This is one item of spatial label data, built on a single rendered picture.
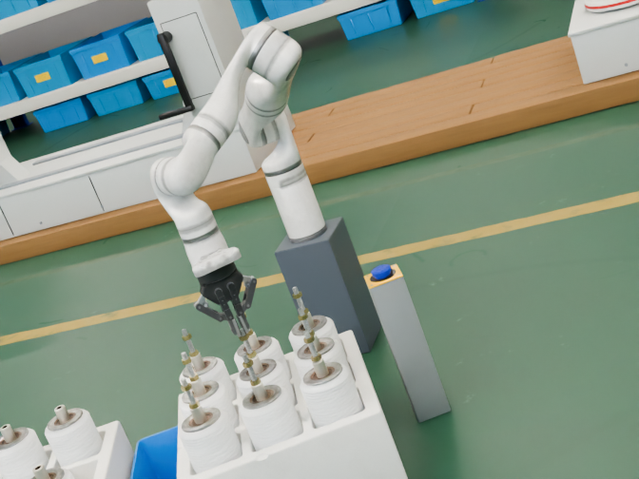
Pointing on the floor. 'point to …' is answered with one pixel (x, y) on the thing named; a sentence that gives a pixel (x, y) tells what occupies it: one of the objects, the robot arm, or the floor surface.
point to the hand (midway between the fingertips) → (239, 325)
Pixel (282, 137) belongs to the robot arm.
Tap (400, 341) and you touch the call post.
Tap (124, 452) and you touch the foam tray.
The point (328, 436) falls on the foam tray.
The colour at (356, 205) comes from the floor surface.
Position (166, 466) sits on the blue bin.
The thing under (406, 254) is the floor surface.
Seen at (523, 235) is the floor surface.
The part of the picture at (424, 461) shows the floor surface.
